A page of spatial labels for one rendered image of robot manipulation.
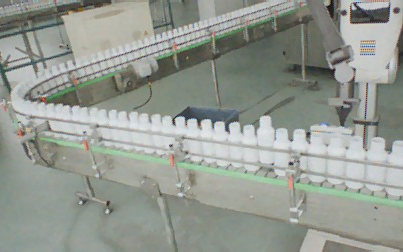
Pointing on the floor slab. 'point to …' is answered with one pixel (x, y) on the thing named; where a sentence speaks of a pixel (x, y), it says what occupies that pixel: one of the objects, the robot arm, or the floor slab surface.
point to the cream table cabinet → (108, 28)
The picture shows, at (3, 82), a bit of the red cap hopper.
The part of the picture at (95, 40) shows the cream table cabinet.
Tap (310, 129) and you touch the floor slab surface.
